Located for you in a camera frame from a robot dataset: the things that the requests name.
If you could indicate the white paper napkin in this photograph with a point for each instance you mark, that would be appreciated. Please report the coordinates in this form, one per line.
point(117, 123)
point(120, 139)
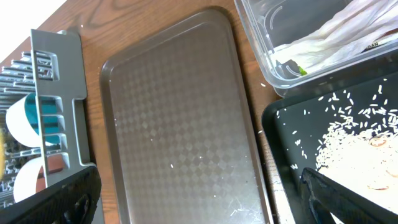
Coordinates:
point(347, 34)

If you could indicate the green snack wrapper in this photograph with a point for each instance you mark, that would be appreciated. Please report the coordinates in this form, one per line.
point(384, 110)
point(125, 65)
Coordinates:
point(302, 71)

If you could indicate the black rectangular tray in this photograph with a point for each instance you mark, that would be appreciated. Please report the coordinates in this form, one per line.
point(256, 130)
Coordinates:
point(292, 124)

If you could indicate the dark brown serving tray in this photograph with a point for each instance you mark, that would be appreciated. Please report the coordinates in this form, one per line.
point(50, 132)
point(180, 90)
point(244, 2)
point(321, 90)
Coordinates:
point(181, 141)

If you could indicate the grey plastic dish rack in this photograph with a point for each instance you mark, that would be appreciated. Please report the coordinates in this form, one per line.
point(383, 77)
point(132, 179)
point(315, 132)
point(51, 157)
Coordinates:
point(44, 144)

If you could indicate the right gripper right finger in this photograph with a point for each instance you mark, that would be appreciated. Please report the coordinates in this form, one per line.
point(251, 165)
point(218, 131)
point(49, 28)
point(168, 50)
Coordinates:
point(322, 198)

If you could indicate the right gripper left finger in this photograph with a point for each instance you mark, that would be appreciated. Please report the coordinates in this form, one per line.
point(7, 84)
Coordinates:
point(72, 200)

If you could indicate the white round bowl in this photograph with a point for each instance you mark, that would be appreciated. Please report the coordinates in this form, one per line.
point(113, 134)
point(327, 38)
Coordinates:
point(30, 179)

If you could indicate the light blue bowl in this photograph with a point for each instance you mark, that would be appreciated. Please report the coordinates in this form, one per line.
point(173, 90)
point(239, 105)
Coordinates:
point(22, 121)

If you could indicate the clear plastic bin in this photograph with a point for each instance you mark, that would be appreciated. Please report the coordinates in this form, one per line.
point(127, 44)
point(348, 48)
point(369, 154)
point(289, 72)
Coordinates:
point(271, 23)

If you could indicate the rice food scraps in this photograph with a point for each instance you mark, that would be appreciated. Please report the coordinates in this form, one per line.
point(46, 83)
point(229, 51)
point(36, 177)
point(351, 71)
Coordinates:
point(363, 149)

